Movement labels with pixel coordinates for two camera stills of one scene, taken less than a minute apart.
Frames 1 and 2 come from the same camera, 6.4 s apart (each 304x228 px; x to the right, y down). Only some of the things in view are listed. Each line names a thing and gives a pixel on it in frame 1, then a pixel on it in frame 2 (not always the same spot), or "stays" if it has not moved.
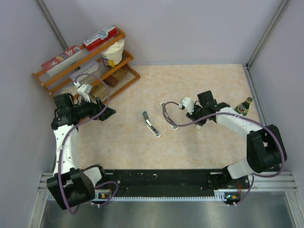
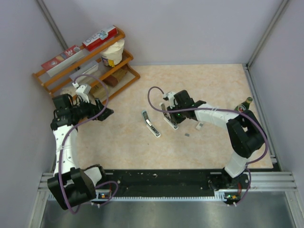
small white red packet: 198,127 stays
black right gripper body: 198,114 -> 178,116
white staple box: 169,120 stays
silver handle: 149,125 stays
